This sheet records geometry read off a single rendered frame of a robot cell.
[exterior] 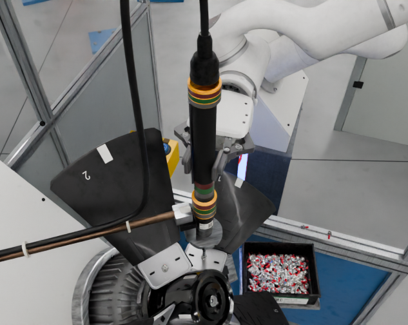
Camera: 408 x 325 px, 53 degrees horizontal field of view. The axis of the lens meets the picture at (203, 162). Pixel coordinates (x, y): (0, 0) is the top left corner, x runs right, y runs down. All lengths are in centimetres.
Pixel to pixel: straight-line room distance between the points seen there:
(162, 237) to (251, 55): 38
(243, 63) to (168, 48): 283
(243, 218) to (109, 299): 35
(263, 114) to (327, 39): 65
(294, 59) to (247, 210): 51
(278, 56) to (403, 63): 142
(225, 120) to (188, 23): 325
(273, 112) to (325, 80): 203
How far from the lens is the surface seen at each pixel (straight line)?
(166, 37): 372
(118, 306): 88
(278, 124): 136
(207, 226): 75
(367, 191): 266
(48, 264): 93
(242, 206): 100
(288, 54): 128
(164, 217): 71
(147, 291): 85
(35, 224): 93
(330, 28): 73
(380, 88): 273
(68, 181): 78
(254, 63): 78
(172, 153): 123
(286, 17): 73
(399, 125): 291
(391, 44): 120
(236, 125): 67
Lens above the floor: 198
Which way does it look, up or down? 49 degrees down
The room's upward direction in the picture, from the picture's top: straight up
